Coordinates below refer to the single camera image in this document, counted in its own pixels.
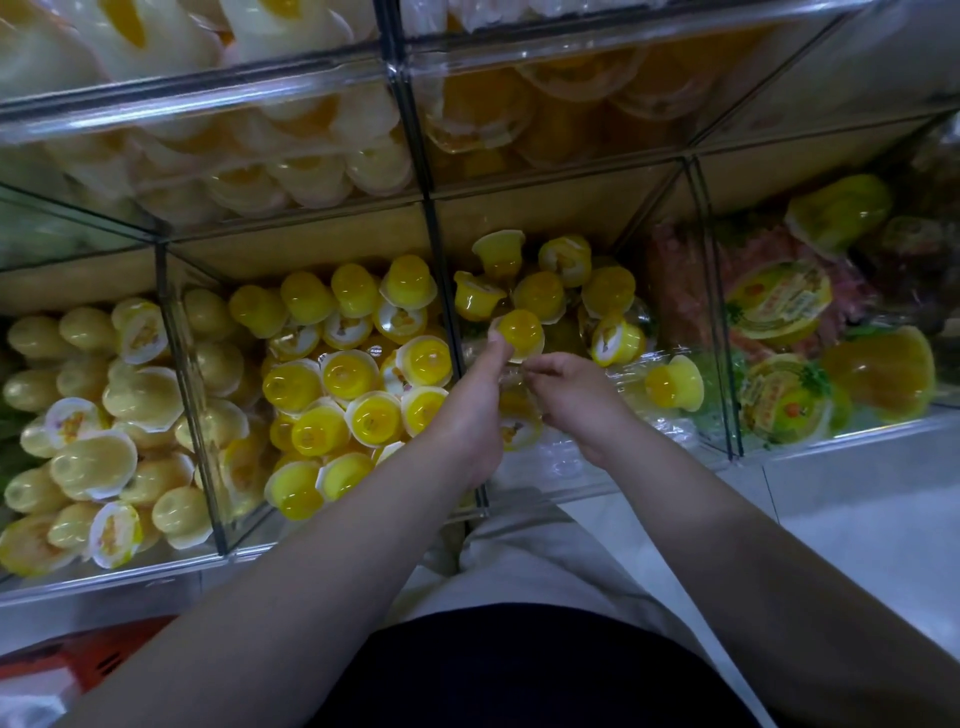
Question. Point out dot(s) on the person's right hand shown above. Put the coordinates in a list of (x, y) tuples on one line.
[(585, 405)]

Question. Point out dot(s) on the person's left hand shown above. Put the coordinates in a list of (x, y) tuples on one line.
[(468, 420)]

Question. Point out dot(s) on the pile of pastel jelly cups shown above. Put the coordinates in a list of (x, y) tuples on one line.
[(540, 293)]

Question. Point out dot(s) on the pile of yellow jelly cups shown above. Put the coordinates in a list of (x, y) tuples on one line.
[(323, 405)]

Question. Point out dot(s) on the pile of pale yellow jelly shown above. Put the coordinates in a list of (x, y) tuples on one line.
[(105, 450)]

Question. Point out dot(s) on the pile of orange-lid jelly cups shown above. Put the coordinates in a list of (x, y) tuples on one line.
[(225, 135)]

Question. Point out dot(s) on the person's right forearm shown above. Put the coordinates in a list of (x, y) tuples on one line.
[(810, 600)]

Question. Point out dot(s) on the person's left forearm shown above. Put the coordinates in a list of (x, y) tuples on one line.
[(255, 615)]

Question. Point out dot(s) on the light grey shorts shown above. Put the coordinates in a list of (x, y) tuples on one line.
[(525, 563)]

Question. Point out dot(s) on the black shirt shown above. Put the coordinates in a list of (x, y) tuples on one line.
[(533, 675)]

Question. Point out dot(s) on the dark red object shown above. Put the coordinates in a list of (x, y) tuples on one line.
[(90, 653)]

